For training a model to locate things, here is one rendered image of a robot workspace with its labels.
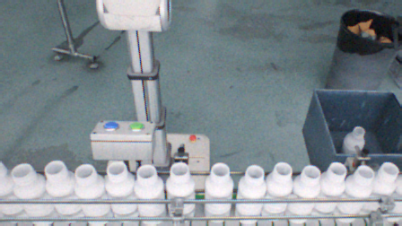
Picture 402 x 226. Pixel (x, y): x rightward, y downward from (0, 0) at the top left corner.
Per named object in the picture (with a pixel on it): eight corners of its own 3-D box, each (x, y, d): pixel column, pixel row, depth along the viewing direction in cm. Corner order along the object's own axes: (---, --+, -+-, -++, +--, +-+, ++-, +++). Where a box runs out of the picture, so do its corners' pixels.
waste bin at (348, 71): (325, 117, 261) (352, 41, 217) (312, 78, 293) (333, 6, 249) (383, 117, 266) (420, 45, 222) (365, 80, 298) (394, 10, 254)
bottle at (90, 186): (110, 200, 84) (96, 155, 72) (117, 221, 80) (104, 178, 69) (83, 210, 81) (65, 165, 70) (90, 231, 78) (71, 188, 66)
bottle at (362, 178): (329, 219, 85) (350, 178, 74) (333, 199, 90) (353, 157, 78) (353, 228, 84) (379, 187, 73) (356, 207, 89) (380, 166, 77)
